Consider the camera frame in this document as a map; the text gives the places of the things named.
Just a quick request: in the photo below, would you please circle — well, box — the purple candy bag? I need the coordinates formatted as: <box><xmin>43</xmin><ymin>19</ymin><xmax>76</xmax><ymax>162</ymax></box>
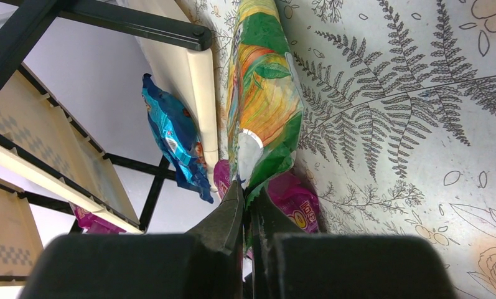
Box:
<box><xmin>213</xmin><ymin>159</ymin><xmax>320</xmax><ymax>233</ymax></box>
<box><xmin>70</xmin><ymin>203</ymin><xmax>126</xmax><ymax>234</ymax></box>

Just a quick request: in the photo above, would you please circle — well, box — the blue candy bag shelf right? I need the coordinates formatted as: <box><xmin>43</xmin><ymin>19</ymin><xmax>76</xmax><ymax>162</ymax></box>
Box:
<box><xmin>141</xmin><ymin>73</ymin><xmax>214</xmax><ymax>204</ymax></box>

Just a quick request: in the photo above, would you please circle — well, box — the floral table cloth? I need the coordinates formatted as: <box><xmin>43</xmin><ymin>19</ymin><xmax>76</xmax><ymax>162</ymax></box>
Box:
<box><xmin>275</xmin><ymin>1</ymin><xmax>496</xmax><ymax>298</ymax></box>

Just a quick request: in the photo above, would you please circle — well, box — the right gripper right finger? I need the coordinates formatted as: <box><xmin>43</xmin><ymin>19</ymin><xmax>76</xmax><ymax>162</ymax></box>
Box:
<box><xmin>251</xmin><ymin>192</ymin><xmax>456</xmax><ymax>298</ymax></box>

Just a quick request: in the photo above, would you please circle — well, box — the cream three-tier shelf rack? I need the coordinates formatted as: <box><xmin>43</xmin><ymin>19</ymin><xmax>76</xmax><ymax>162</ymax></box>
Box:
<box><xmin>0</xmin><ymin>17</ymin><xmax>218</xmax><ymax>287</ymax></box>

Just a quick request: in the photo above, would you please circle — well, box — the green Fox's candy bag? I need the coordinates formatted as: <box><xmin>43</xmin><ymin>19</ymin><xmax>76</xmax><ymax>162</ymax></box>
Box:
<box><xmin>226</xmin><ymin>0</ymin><xmax>304</xmax><ymax>261</ymax></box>

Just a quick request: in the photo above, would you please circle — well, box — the purple candy bag on shelf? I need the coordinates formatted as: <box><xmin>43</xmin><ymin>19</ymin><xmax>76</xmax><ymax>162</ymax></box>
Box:
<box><xmin>70</xmin><ymin>203</ymin><xmax>126</xmax><ymax>234</ymax></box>

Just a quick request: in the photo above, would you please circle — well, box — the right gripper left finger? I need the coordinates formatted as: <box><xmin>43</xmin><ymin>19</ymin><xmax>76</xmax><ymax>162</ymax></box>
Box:
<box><xmin>21</xmin><ymin>181</ymin><xmax>245</xmax><ymax>298</ymax></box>

